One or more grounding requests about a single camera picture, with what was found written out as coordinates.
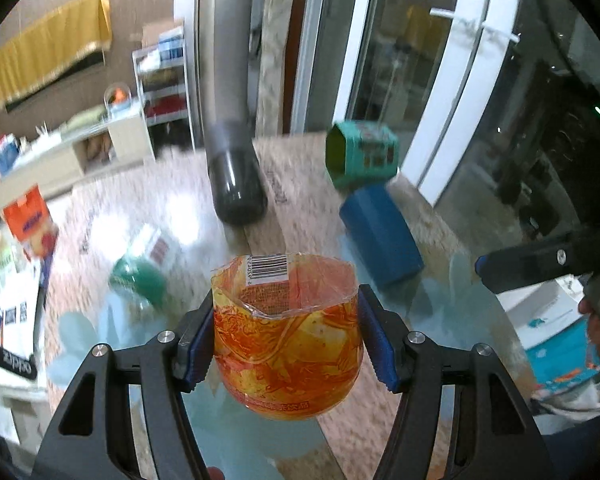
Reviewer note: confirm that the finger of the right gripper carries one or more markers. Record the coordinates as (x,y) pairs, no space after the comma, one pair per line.
(573,253)

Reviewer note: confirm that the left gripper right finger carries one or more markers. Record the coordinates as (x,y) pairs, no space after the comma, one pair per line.
(493,433)

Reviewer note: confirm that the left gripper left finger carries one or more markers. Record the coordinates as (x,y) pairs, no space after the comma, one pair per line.
(90,435)

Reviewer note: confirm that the orange plastic cup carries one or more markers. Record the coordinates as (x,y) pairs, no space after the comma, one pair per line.
(286,335)

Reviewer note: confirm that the blue plastic cup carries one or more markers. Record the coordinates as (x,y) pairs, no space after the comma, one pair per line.
(381,236)

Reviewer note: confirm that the black zippo box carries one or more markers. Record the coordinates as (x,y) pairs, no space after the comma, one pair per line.
(18,365)

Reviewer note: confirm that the teal paper box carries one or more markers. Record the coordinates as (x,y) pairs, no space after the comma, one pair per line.
(358,152)

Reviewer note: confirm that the orange shopping bag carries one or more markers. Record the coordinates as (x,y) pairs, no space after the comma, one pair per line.
(30,222)

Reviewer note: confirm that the cream TV cabinet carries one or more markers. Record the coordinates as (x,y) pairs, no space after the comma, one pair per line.
(65,163)

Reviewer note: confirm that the fruit bowl with oranges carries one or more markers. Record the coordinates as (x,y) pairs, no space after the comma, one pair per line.
(117,96)

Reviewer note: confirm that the patterned curtain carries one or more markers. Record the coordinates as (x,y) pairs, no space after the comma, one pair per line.
(275,28)

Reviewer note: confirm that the white metal shelf rack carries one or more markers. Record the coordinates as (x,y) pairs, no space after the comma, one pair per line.
(161,75)

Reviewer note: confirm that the grey cylindrical air conditioner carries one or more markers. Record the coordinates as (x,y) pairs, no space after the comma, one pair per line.
(223,51)

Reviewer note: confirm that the yellow cloth cover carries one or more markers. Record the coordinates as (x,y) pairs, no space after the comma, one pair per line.
(51,46)

